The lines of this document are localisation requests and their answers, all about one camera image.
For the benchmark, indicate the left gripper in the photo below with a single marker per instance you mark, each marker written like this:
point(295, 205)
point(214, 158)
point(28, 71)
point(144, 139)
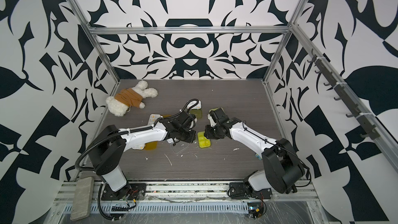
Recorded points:
point(192, 137)

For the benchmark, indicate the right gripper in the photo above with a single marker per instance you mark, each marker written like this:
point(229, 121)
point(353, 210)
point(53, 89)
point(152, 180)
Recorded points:
point(207, 134)

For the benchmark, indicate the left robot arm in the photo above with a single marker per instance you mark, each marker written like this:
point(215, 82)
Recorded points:
point(103, 155)

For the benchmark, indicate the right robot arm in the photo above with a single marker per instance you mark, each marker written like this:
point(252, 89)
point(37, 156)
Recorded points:
point(282, 167)

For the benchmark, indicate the clear lid pillbox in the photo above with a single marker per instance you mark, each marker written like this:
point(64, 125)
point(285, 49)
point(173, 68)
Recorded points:
point(177, 146)

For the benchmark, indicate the yellow pillbox far left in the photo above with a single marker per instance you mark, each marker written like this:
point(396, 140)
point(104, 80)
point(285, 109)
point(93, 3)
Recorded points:
point(154, 117)

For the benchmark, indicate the yellow pillbox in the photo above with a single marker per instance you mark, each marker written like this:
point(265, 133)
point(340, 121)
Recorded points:
point(147, 146)
point(154, 117)

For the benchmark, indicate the yellow pillbox near left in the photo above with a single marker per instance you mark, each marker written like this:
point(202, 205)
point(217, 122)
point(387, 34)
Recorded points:
point(147, 146)

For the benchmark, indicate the white plush bunny toy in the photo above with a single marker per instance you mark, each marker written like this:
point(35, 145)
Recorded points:
point(123, 101)

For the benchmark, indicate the green circuit board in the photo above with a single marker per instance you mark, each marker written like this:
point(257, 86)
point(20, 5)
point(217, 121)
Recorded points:
point(257, 210)

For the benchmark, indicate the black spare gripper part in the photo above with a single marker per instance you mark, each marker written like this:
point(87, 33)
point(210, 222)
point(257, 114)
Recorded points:
point(292, 189)

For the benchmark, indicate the grey sponge block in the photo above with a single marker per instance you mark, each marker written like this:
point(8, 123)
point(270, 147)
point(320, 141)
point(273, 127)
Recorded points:
point(81, 207)

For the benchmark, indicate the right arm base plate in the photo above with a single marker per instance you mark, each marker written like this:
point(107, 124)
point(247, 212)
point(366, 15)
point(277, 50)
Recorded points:
point(241, 191)

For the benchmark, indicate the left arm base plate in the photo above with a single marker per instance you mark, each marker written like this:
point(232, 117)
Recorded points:
point(133, 191)

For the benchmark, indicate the wall hook rack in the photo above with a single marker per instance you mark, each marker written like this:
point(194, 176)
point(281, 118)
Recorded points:
point(347, 96)

